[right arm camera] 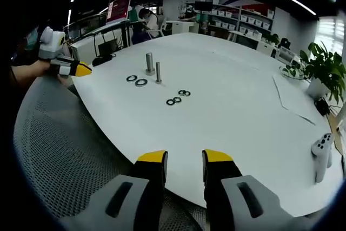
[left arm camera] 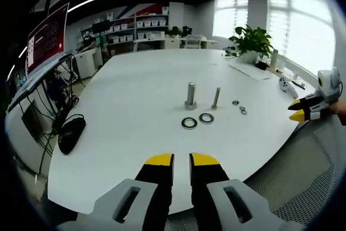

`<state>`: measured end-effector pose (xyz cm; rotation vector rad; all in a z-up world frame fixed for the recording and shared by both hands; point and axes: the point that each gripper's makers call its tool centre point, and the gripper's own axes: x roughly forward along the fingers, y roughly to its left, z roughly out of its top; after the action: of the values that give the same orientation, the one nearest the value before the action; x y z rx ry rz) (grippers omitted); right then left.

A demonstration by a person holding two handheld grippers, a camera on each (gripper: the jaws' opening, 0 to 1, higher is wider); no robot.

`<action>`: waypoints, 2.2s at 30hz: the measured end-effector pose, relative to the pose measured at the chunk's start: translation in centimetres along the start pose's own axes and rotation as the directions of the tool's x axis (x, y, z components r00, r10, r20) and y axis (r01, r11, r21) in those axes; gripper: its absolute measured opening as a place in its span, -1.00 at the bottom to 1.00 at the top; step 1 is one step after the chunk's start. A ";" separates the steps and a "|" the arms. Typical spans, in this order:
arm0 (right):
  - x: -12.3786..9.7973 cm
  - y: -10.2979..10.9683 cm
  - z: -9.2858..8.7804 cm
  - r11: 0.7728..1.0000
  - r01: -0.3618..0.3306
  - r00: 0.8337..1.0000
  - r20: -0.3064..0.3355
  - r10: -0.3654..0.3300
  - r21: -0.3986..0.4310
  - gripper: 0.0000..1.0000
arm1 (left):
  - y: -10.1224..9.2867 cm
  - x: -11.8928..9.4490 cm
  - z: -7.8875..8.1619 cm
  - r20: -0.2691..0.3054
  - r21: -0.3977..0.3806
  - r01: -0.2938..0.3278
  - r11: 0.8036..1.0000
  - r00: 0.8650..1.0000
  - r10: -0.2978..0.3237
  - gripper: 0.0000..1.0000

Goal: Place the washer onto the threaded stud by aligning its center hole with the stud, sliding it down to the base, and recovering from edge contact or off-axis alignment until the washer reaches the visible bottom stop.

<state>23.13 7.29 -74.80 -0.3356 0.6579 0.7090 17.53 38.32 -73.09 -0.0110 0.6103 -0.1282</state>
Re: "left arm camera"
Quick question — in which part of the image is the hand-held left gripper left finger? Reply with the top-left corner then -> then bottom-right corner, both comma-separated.
57,153 -> 175,231

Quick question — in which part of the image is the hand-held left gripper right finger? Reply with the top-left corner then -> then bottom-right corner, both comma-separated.
188,151 -> 306,231

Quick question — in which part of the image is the large steel washer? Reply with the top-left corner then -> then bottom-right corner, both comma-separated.
198,113 -> 215,124
181,117 -> 198,130

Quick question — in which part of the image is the thick steel threaded stud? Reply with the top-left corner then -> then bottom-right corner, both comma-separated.
184,81 -> 198,111

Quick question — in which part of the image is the white game controller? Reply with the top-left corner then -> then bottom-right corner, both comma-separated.
278,76 -> 298,100

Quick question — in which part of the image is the grey mesh chair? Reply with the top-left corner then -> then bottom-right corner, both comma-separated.
242,118 -> 343,228

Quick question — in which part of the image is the white bottle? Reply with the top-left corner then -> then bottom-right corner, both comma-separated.
270,49 -> 279,71

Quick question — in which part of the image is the green potted plant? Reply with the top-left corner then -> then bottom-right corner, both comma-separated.
228,24 -> 274,65

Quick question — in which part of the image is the thin steel bolt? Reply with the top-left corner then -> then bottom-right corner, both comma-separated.
211,87 -> 221,110

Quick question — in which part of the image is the black computer mouse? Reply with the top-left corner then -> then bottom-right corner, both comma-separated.
57,117 -> 87,156

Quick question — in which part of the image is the white storage shelf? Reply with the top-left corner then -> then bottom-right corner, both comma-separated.
107,5 -> 170,45

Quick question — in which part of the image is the computer monitor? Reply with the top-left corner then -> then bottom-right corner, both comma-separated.
26,2 -> 70,74

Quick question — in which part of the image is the black cable bundle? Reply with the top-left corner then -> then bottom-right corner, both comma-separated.
35,54 -> 82,161

